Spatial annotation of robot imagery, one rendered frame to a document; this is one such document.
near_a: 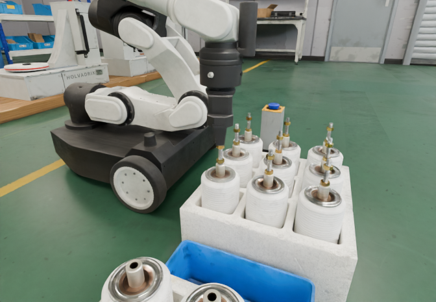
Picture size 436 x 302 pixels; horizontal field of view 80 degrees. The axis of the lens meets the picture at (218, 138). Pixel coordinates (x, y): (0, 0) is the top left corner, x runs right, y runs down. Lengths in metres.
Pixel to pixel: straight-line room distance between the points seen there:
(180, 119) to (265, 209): 0.47
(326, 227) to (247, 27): 0.42
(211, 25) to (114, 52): 2.79
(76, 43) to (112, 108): 1.78
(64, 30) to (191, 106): 2.07
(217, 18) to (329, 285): 0.57
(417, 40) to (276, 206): 5.29
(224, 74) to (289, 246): 0.38
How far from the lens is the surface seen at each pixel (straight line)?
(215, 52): 0.51
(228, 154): 0.73
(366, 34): 5.64
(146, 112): 1.06
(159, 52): 0.94
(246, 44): 0.52
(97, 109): 1.16
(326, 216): 0.58
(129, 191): 0.95
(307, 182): 0.70
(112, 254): 0.85
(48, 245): 0.95
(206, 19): 0.50
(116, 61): 3.25
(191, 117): 0.90
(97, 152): 1.04
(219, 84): 0.52
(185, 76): 0.92
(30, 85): 2.41
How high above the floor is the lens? 0.58
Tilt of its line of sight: 23 degrees down
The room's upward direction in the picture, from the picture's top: straight up
